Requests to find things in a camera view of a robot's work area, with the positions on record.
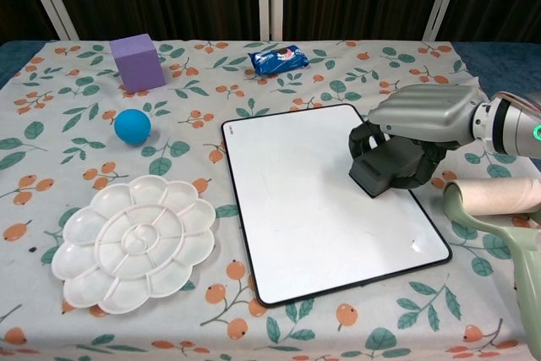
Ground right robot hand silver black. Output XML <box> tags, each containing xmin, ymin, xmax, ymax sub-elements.
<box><xmin>348</xmin><ymin>84</ymin><xmax>483</xmax><ymax>191</ymax></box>

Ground dark grey whiteboard eraser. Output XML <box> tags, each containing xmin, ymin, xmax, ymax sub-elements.
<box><xmin>347</xmin><ymin>136</ymin><xmax>424</xmax><ymax>200</ymax></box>

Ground blue cookie packet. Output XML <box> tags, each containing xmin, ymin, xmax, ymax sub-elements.
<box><xmin>247</xmin><ymin>46</ymin><xmax>309</xmax><ymax>78</ymax></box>

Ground floral print tablecloth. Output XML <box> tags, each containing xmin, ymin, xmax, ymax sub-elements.
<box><xmin>0</xmin><ymin>38</ymin><xmax>541</xmax><ymax>361</ymax></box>

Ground purple foam cube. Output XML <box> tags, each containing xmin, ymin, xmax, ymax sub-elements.
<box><xmin>109</xmin><ymin>33</ymin><xmax>167</xmax><ymax>95</ymax></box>

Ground blue ball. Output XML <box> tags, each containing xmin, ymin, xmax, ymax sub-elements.
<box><xmin>113</xmin><ymin>108</ymin><xmax>152</xmax><ymax>147</ymax></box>

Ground white flower shaped paint palette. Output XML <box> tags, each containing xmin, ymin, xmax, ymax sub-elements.
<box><xmin>50</xmin><ymin>173</ymin><xmax>219</xmax><ymax>315</ymax></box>

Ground green handled lint roller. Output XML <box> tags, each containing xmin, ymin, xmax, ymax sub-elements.
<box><xmin>442</xmin><ymin>178</ymin><xmax>541</xmax><ymax>361</ymax></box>

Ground small white whiteboard black frame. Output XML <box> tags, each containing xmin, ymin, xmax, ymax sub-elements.
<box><xmin>221</xmin><ymin>102</ymin><xmax>452</xmax><ymax>309</ymax></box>

